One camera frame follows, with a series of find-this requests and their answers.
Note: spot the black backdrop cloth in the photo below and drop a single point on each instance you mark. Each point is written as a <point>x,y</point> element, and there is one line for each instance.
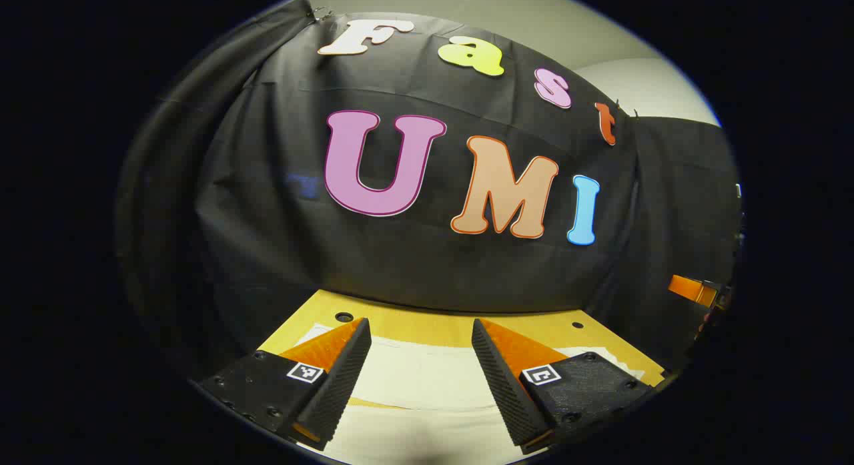
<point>280,251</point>

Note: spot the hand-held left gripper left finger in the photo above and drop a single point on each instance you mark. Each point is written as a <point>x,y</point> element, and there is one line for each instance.
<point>343,371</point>

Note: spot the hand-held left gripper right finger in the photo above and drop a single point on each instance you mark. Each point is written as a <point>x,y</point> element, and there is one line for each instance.
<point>500,378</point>

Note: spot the white jeans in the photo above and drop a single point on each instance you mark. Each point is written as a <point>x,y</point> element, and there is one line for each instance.
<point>427,385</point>

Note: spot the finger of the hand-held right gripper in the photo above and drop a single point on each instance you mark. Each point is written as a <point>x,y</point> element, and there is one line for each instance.
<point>690,288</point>

